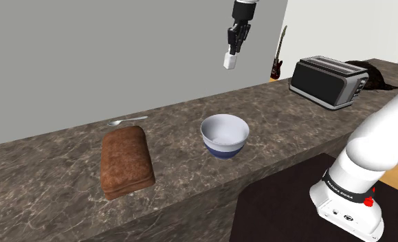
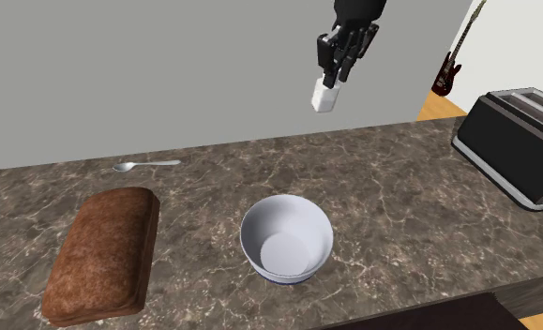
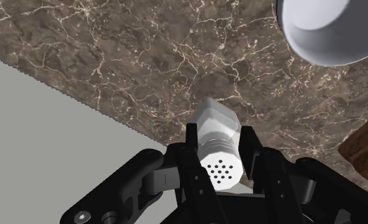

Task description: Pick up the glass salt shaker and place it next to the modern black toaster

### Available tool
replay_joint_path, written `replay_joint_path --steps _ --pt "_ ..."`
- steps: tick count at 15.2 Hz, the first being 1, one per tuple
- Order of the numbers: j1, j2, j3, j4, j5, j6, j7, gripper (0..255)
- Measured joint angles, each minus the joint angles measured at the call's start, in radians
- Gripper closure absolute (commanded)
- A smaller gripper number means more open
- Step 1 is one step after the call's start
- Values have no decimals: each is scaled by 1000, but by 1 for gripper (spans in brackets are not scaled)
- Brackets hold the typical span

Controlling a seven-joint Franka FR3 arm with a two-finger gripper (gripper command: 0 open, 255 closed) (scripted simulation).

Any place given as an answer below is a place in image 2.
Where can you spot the small white box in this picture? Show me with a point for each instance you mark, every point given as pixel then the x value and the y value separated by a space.
pixel 324 99

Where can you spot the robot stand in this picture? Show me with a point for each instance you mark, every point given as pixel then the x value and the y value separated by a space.
pixel 431 316

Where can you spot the black silver toaster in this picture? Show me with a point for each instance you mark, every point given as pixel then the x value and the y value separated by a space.
pixel 511 153

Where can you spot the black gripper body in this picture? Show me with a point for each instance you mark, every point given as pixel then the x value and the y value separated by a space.
pixel 358 11

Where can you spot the silver spoon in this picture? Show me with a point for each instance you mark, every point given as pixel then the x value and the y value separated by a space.
pixel 143 164

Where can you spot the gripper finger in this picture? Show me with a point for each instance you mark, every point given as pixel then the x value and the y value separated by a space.
pixel 354 48
pixel 329 55

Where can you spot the red electric guitar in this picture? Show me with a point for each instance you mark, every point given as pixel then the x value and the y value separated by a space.
pixel 447 74

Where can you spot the brown bread loaf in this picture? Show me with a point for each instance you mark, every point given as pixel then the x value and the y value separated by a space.
pixel 102 256

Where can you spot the white bowl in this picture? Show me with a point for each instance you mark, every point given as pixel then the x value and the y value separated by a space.
pixel 284 237

